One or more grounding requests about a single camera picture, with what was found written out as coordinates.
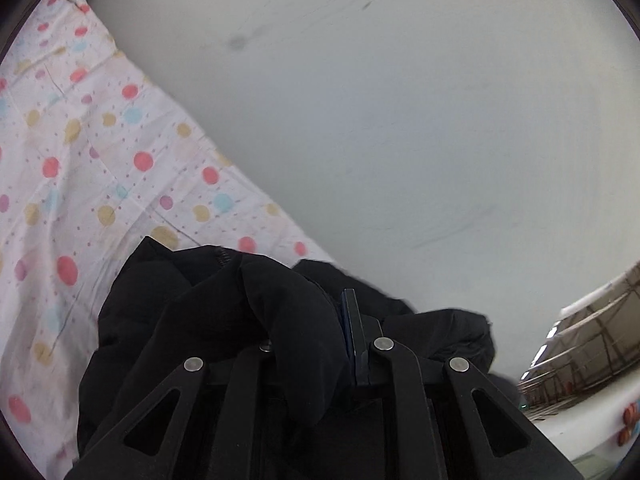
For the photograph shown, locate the black puffer coat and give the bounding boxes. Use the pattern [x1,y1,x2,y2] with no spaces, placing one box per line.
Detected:
[70,238,529,479]

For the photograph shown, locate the window with metal bars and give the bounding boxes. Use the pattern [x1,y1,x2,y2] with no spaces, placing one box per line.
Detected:
[518,266,639,422]

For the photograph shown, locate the polka dot bed sheet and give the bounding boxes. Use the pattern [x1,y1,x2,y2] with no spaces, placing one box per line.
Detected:
[1,0,326,479]

